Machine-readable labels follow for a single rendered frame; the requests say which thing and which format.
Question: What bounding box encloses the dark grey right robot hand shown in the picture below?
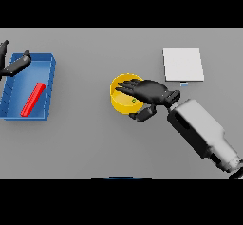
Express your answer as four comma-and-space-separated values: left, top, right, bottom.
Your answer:
115, 79, 181, 123

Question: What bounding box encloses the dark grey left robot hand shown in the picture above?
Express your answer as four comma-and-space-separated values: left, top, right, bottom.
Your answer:
0, 39, 32, 81

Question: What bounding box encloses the yellow bowl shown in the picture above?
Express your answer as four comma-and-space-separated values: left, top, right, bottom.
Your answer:
109, 72, 149, 115

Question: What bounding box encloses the pale square measuring scale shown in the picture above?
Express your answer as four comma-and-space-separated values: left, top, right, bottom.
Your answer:
162, 47, 205, 87

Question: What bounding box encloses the blue tray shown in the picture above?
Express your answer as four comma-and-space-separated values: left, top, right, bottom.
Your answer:
0, 52, 57, 122

